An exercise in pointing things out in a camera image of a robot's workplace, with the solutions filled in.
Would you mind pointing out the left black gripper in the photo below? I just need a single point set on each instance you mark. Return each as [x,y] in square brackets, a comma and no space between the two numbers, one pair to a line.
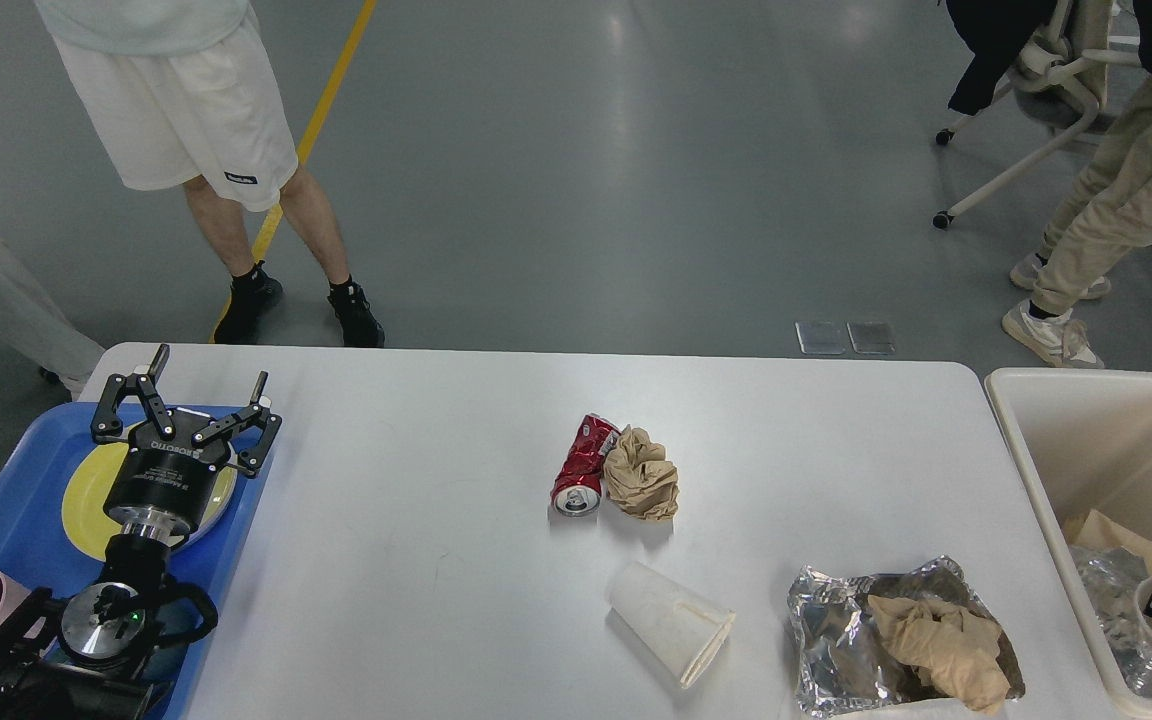
[176,468]

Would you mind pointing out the yellow plastic plate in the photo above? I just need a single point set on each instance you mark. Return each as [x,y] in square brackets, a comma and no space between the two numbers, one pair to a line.
[87,526]

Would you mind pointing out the large brown paper bag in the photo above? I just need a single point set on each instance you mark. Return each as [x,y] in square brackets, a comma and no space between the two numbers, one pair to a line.
[1095,531]

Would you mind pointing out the teal green mug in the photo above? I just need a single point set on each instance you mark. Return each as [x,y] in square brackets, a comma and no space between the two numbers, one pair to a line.
[177,617]

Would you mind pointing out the foil sheet with paper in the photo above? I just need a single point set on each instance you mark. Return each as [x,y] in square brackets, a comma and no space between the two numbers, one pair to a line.
[842,665]

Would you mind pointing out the small brown paper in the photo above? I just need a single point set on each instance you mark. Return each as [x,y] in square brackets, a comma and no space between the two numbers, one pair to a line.
[639,479]

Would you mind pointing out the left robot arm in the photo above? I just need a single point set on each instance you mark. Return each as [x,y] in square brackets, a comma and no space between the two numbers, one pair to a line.
[81,656]

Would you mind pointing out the beige plastic bin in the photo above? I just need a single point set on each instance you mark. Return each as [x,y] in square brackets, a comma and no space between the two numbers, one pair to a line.
[1082,440]

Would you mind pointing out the person in light grey trousers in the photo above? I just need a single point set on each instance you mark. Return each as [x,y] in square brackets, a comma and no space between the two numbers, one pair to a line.
[35,326]

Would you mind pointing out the person in white shorts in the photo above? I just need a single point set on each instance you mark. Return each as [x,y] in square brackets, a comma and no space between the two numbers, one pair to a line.
[183,94]

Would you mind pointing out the crushed red soda can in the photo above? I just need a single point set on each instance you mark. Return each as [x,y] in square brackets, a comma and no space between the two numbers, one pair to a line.
[578,490]

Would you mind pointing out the person in khaki trousers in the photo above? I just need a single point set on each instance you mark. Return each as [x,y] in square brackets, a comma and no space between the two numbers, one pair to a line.
[1107,214]

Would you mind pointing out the white office chair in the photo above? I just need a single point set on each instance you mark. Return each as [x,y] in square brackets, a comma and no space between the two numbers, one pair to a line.
[1052,56]

